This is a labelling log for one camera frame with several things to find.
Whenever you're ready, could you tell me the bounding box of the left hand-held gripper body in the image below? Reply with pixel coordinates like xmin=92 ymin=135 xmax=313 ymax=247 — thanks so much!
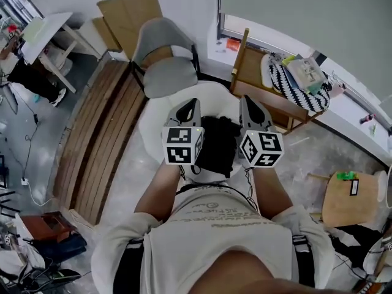
xmin=160 ymin=108 xmax=206 ymax=175

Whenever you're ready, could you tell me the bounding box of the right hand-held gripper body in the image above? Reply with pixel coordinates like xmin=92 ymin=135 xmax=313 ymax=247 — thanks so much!
xmin=238 ymin=110 xmax=285 ymax=168

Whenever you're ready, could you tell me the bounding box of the white daisy-shaped plush cushion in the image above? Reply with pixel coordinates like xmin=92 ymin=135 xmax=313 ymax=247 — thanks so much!
xmin=137 ymin=80 xmax=246 ymax=184

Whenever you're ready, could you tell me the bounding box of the black backpack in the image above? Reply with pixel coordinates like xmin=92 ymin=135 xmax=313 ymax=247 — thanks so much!
xmin=194 ymin=114 xmax=243 ymax=179

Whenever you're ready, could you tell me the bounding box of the person's left forearm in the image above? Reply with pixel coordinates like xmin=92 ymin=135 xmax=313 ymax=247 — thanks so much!
xmin=133 ymin=163 xmax=182 ymax=224

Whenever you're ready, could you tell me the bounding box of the person's right forearm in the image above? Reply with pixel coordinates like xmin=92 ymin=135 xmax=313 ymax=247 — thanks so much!
xmin=251 ymin=166 xmax=295 ymax=221

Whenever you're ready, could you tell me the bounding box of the wooden shelf rack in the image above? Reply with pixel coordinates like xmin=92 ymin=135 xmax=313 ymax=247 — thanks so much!
xmin=229 ymin=27 xmax=326 ymax=135

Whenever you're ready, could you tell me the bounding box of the grey upholstered chair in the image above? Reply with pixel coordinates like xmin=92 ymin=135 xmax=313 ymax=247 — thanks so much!
xmin=130 ymin=17 xmax=202 ymax=99

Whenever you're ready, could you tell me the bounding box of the black and white striped cushion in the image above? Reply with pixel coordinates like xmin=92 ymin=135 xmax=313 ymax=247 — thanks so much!
xmin=268 ymin=61 xmax=332 ymax=113

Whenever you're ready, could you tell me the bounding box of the pale illustrated book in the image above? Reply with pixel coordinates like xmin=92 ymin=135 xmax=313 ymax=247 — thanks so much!
xmin=287 ymin=56 xmax=328 ymax=89

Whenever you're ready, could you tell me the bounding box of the orange packet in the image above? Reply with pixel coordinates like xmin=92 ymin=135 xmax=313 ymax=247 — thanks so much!
xmin=225 ymin=38 xmax=242 ymax=52

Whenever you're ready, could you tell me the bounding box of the wooden slatted platform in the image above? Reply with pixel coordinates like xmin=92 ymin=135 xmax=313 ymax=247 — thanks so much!
xmin=52 ymin=59 xmax=148 ymax=226

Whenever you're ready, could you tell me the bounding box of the green toy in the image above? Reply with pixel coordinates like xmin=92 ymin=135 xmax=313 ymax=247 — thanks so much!
xmin=336 ymin=170 xmax=360 ymax=183

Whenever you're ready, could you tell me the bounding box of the pink tumbler cup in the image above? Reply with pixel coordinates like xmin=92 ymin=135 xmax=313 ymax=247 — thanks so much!
xmin=330 ymin=82 xmax=347 ymax=98

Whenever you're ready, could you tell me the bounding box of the person's white t-shirt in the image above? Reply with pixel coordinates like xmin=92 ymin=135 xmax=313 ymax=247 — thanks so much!
xmin=91 ymin=183 xmax=337 ymax=294

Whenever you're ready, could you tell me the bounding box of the round wooden stool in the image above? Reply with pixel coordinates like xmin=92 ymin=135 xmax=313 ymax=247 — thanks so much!
xmin=307 ymin=171 xmax=389 ymax=228

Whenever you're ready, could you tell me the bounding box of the large cardboard box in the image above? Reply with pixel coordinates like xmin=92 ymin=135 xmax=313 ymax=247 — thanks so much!
xmin=97 ymin=0 xmax=164 ymax=61

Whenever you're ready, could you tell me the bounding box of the small cardboard box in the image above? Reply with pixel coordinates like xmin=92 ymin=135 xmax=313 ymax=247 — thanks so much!
xmin=91 ymin=17 xmax=123 ymax=53

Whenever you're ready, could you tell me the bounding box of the person's chin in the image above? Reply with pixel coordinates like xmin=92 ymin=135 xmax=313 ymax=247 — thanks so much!
xmin=186 ymin=249 xmax=338 ymax=294

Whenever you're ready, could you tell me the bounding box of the dark blue clothing pile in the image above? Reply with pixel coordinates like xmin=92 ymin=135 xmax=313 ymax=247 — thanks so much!
xmin=39 ymin=232 xmax=89 ymax=260

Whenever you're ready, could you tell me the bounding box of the brown wooden box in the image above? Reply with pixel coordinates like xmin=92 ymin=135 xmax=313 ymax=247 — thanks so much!
xmin=19 ymin=211 xmax=74 ymax=244

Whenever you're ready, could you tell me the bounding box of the white trestle table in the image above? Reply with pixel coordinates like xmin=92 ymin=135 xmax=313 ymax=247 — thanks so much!
xmin=20 ymin=12 xmax=102 ymax=94

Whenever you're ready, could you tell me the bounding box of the black right harness strap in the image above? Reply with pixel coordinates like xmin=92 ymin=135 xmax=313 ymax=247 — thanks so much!
xmin=292 ymin=233 xmax=316 ymax=288

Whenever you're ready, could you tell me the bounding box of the black harness strap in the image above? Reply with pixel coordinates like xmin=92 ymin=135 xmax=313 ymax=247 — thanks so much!
xmin=113 ymin=237 xmax=145 ymax=294
xmin=292 ymin=233 xmax=316 ymax=288

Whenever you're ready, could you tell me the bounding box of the black left harness strap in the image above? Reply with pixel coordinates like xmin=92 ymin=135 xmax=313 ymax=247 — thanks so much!
xmin=113 ymin=237 xmax=145 ymax=294

